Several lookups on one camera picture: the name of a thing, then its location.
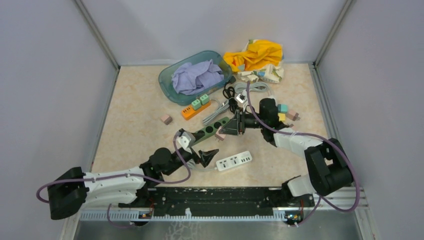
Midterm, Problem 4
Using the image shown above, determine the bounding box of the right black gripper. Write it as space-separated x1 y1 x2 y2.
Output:
219 106 267 136

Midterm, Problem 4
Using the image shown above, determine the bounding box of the green power strip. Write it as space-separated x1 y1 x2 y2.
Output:
196 117 230 143

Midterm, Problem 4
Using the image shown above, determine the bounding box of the grey cable of green strip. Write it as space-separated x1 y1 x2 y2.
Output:
202 98 231 127

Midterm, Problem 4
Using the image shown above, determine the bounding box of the black cable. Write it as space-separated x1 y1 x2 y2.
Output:
222 75 240 115

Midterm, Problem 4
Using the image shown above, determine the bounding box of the orange power strip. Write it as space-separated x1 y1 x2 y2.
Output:
181 102 211 121

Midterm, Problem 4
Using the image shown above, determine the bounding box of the green charger plug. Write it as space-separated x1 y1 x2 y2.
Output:
199 94 210 106
191 99 202 111

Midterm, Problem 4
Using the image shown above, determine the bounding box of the grey cable of white strip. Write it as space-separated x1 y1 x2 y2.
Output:
233 81 277 100

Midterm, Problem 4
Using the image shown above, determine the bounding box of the yellow charger plug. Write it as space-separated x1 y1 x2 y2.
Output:
278 113 286 122

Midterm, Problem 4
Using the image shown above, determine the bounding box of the teal charger plug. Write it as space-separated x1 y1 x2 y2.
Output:
277 104 289 114

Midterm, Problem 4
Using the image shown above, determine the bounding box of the teal plastic basin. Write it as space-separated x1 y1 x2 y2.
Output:
158 50 233 106

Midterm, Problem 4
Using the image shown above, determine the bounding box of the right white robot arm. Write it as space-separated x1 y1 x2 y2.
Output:
219 97 354 206

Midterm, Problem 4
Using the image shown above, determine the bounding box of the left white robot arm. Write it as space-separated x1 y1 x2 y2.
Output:
45 129 219 220

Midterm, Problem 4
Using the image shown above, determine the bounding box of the cream dinosaur print cloth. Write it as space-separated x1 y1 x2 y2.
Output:
237 55 285 84

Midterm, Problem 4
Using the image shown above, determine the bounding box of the purple cloth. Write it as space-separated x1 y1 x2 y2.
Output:
171 59 224 96

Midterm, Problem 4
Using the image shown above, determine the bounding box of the yellow cloth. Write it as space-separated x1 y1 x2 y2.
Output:
222 39 283 73

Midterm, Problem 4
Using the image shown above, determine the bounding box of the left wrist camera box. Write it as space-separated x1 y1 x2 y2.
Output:
176 131 196 150

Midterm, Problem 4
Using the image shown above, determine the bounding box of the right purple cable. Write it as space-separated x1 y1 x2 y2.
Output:
245 81 361 214

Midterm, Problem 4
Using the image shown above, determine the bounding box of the purple cable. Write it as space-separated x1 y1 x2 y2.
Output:
245 81 361 214
35 132 193 229

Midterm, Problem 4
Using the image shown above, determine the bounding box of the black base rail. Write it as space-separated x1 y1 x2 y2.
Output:
118 187 315 219

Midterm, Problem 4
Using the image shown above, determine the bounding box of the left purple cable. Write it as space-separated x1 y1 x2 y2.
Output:
35 132 193 229

